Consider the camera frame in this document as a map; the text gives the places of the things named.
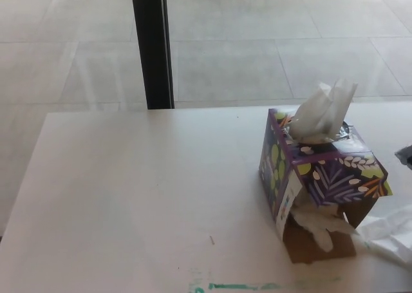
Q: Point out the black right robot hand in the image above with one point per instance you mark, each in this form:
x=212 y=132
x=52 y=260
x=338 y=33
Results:
x=406 y=156

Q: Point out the white pulled tissue sheet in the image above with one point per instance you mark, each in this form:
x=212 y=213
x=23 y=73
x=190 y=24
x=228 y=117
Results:
x=391 y=232

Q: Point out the purple floral tissue box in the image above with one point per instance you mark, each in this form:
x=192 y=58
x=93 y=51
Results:
x=331 y=180

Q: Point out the white tissue sticking from box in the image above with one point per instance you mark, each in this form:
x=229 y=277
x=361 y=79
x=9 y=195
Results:
x=322 y=116

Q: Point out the white tissues spilling from box side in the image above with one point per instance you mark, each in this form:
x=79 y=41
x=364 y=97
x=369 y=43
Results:
x=317 y=228

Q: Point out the black window frame post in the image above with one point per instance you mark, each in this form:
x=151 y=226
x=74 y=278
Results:
x=151 y=48

